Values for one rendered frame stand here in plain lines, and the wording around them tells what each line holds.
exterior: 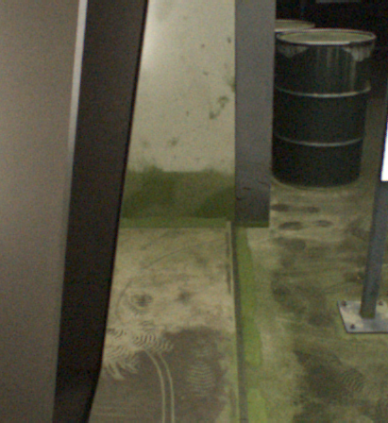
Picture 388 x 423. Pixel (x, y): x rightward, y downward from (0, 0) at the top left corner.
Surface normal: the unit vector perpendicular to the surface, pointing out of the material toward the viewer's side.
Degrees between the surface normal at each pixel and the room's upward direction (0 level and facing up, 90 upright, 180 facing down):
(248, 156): 90
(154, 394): 0
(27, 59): 90
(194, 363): 0
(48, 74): 90
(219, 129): 90
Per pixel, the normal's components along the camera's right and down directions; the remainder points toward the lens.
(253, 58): -0.04, 0.43
